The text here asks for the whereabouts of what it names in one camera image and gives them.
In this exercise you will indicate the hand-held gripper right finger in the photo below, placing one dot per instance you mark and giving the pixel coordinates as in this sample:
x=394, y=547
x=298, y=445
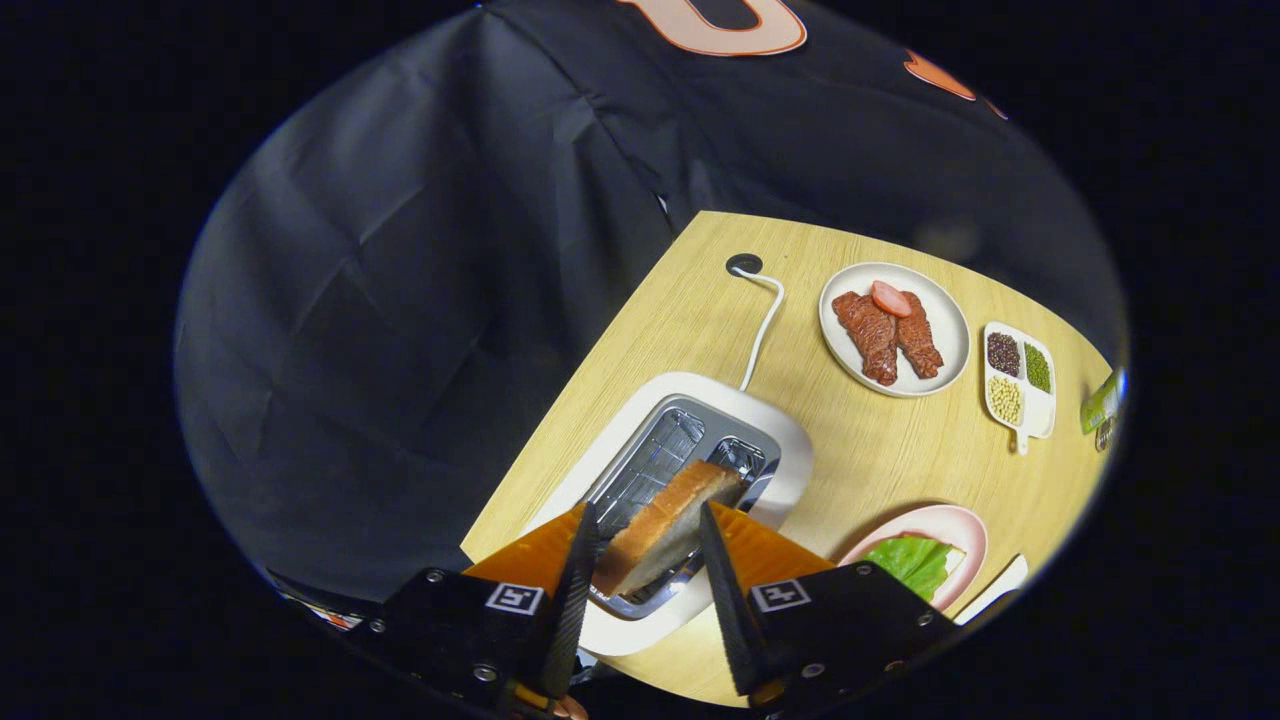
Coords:
x=730, y=610

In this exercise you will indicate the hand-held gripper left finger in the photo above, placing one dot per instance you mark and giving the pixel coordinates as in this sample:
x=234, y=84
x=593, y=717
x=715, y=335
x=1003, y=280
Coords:
x=570, y=610

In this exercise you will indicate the toasted brown-crust bread slice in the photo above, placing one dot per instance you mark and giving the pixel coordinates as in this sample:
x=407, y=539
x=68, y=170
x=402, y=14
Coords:
x=660, y=525

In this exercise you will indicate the green lettuce leaf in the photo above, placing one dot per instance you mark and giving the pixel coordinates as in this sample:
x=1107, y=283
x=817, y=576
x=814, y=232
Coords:
x=915, y=565

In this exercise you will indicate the white toaster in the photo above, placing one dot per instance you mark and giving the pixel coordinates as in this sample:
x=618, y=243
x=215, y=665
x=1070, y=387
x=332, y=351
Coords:
x=790, y=450

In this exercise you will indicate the pink round plate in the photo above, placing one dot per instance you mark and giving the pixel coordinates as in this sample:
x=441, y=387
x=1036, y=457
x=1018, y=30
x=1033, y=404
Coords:
x=965, y=530

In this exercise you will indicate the white square dish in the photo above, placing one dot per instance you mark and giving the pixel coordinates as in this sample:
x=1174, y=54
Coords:
x=1000, y=590

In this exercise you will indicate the brown meat piece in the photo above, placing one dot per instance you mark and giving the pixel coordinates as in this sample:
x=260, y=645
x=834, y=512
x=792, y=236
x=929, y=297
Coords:
x=920, y=340
x=868, y=338

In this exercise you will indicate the pile of yellow soybeans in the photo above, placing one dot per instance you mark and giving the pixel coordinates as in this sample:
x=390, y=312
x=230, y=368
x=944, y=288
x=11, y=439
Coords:
x=1005, y=400

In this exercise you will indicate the pink sausage slice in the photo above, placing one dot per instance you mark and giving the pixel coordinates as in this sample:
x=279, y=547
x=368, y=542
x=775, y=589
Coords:
x=890, y=298

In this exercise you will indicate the grey round plate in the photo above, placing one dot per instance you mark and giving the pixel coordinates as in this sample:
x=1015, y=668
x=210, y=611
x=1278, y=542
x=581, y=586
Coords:
x=945, y=330

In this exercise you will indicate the black backdrop cloth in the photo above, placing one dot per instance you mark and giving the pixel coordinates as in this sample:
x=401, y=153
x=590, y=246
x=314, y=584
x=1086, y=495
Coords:
x=400, y=300

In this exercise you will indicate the white divided dish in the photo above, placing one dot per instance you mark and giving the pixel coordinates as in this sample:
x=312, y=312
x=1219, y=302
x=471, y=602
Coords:
x=1040, y=410

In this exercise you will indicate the pile of dark red beans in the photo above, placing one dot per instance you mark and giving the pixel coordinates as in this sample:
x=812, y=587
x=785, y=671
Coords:
x=1003, y=354

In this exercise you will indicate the pile of green beans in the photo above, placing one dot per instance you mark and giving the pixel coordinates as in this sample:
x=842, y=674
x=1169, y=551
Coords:
x=1038, y=368

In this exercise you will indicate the green and silver bottle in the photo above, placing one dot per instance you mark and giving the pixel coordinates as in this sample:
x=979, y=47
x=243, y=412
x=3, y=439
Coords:
x=1100, y=405

